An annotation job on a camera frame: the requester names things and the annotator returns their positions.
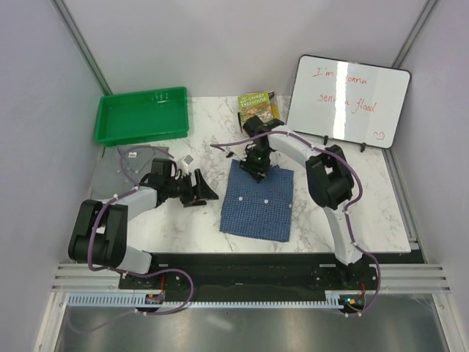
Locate folded grey shirt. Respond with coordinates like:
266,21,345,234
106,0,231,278
90,144,169,199

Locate aluminium frame rail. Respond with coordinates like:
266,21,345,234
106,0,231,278
52,263,451,294

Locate green treehouse book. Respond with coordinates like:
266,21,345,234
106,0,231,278
237,91,280,128

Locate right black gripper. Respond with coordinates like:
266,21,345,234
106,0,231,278
239,146,273,183

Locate green plastic tray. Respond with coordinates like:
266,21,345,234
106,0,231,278
95,87,189,147

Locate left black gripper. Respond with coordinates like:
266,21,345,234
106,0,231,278
165,169,218,208

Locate blue plaid long sleeve shirt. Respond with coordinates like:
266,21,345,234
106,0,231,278
220,161,294,243

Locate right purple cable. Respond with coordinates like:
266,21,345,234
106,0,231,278
210,130,382,318

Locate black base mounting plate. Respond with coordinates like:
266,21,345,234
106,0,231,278
119,253,378,303

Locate purple cable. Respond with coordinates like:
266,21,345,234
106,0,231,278
210,130,382,318
67,146,195,333

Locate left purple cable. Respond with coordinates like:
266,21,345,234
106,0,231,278
67,146,195,333

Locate white whiteboard with red writing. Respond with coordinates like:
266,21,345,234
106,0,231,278
287,54,412,149

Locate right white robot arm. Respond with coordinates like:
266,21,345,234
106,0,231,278
240,116,363,289

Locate left light blue cable duct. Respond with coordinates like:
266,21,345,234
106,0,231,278
67,293,165,308

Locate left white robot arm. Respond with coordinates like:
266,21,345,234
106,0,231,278
68,158,218,288

